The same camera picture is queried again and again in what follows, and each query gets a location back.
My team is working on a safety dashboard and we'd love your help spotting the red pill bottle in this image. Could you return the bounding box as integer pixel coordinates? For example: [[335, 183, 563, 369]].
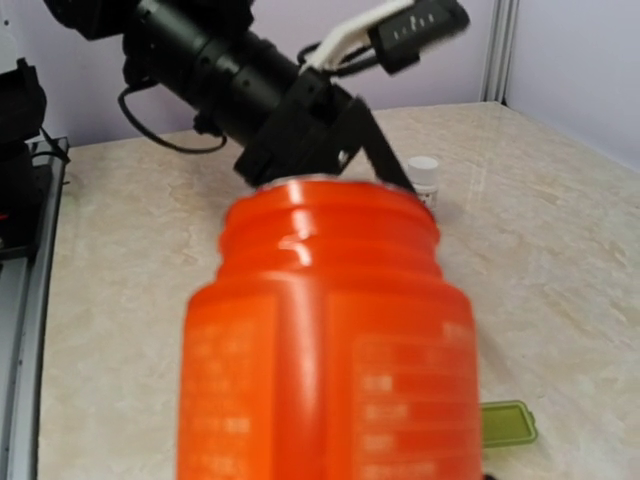
[[176, 178, 483, 479]]

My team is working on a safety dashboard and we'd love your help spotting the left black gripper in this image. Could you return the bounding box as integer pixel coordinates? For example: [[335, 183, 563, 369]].
[[234, 69, 416, 195]]

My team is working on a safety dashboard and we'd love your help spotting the front aluminium rail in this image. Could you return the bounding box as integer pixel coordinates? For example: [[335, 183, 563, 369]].
[[1, 141, 66, 479]]

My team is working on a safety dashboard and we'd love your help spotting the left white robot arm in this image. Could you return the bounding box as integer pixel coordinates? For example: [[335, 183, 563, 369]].
[[47, 1, 410, 189]]

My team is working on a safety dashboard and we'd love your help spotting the small white pill bottle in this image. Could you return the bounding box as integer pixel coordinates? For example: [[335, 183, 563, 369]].
[[406, 156, 439, 210]]

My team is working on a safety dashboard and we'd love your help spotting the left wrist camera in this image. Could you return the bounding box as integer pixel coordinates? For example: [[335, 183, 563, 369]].
[[299, 0, 472, 77]]

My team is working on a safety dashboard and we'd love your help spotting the green weekly pill organizer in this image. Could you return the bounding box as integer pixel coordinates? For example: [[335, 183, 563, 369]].
[[481, 400, 538, 449]]

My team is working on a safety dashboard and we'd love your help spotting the left aluminium frame post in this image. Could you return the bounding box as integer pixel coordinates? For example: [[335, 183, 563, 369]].
[[480, 0, 520, 105]]

